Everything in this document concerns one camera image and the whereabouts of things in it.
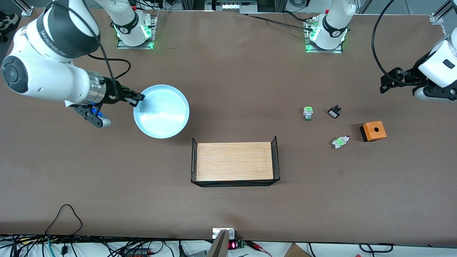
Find brown cardboard piece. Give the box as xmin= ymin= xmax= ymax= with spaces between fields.
xmin=284 ymin=243 xmax=312 ymax=257

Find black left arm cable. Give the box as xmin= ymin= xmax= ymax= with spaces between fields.
xmin=371 ymin=0 xmax=429 ymax=86

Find grey metal camera mount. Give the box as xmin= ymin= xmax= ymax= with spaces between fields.
xmin=205 ymin=228 xmax=236 ymax=257

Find wooden shelf black mesh sides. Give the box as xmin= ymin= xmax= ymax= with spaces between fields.
xmin=190 ymin=136 xmax=281 ymax=188

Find red black clip lead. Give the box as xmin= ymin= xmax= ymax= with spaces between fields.
xmin=246 ymin=241 xmax=273 ymax=257

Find light blue round plate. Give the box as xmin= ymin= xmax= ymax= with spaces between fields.
xmin=133 ymin=84 xmax=190 ymax=139

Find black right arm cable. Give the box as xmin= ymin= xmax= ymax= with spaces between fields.
xmin=45 ymin=2 xmax=132 ymax=102

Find orange button enclosure box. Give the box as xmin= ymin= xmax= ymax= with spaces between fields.
xmin=359 ymin=121 xmax=387 ymax=143

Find black cable on table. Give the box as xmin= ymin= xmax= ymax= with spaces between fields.
xmin=246 ymin=11 xmax=315 ymax=31

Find thin black cable loop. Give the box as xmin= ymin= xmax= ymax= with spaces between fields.
xmin=45 ymin=204 xmax=83 ymax=238

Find black white sneaker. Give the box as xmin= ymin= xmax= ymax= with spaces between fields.
xmin=0 ymin=12 xmax=20 ymax=32

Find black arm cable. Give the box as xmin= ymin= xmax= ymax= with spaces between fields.
xmin=45 ymin=2 xmax=132 ymax=102
xmin=371 ymin=0 xmax=429 ymax=86

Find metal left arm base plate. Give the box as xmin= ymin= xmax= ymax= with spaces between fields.
xmin=304 ymin=17 xmax=344 ymax=54

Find tangled black cable bundle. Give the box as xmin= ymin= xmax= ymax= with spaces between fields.
xmin=0 ymin=234 xmax=215 ymax=257

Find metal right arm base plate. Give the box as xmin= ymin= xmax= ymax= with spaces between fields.
xmin=117 ymin=14 xmax=157 ymax=50

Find black device white lights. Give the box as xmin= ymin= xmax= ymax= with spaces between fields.
xmin=205 ymin=0 xmax=258 ymax=14

